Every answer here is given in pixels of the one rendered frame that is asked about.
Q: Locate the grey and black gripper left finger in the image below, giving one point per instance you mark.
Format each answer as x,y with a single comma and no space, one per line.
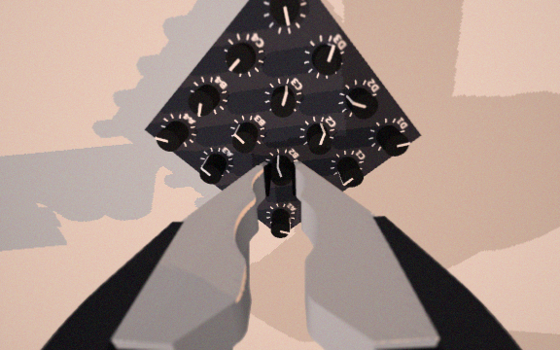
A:
187,289

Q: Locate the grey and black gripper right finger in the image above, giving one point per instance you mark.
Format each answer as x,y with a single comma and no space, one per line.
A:
368,286

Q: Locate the black knob box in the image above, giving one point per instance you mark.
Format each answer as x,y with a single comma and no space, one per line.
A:
272,103

